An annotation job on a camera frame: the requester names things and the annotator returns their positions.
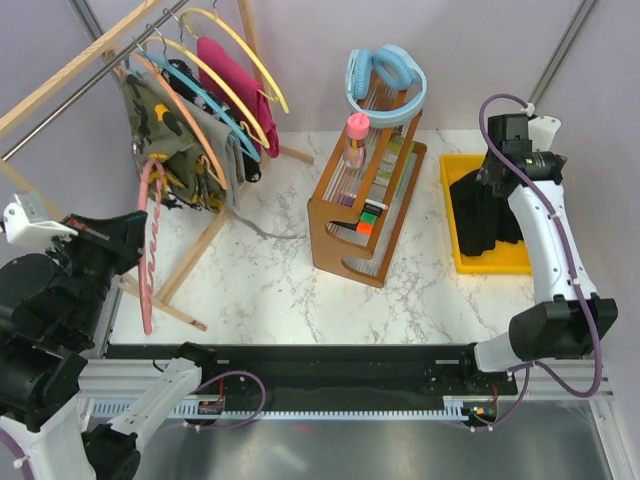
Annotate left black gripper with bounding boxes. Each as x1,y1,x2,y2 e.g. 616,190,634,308
49,208,149,340

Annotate pink hanger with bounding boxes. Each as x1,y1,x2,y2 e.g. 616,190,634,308
138,156,165,335

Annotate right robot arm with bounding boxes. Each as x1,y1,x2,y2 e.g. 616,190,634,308
457,114,618,394

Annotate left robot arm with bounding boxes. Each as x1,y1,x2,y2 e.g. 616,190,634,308
1,211,220,479

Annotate camouflage trousers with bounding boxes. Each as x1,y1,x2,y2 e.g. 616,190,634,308
121,72,226,212

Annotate grey trousers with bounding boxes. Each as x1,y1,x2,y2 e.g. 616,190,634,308
184,100,242,208

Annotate blue hanger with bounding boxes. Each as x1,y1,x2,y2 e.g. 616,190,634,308
141,52,261,163

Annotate inner yellow hanger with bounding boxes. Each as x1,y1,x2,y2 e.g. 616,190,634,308
141,35,270,149

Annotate yellow hanger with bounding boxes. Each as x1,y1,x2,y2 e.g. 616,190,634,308
178,7,290,114
141,35,270,149

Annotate orange hanger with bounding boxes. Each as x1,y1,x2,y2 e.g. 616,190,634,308
132,52,229,190

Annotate magenta trousers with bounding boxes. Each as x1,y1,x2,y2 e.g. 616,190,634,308
196,37,280,158

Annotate outer yellow hanger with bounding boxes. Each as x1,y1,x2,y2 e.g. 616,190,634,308
178,7,290,114

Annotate yellow plastic tray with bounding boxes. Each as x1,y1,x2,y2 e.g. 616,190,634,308
439,154,532,275

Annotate green booklet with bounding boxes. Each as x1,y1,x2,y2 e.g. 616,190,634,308
374,137,415,195

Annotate white marker pen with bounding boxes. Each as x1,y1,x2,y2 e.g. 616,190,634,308
365,199,388,211

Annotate green cube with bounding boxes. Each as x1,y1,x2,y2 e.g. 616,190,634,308
359,212,377,225

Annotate orange cube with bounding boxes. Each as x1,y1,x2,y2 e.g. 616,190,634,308
356,222,374,235

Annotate wooden desk shelf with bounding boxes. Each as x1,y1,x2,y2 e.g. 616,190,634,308
307,116,427,288

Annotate light blue headphones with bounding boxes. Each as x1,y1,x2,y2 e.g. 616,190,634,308
344,44,428,129

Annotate pink cap bottle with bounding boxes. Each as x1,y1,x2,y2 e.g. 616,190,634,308
342,112,370,169

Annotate wooden clothes rack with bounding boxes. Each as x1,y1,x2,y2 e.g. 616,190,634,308
0,0,316,332

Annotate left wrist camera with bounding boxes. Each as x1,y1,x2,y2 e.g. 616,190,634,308
1,192,78,250

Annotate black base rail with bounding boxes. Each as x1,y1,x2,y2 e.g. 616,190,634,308
102,342,519,421

